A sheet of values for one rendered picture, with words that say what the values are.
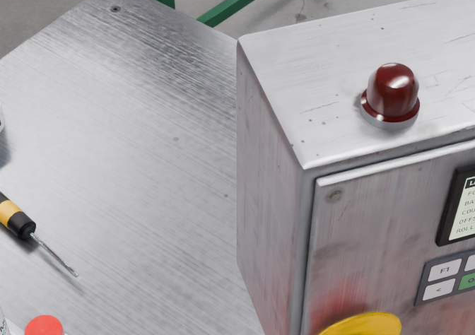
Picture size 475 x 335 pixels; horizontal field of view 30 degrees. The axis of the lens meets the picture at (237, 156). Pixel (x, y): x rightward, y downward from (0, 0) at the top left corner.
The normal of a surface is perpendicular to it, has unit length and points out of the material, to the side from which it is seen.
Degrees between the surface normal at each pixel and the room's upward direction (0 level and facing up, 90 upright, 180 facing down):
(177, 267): 0
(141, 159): 0
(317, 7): 0
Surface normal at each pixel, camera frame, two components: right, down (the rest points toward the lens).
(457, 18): 0.00, -0.67
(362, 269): 0.31, 0.70
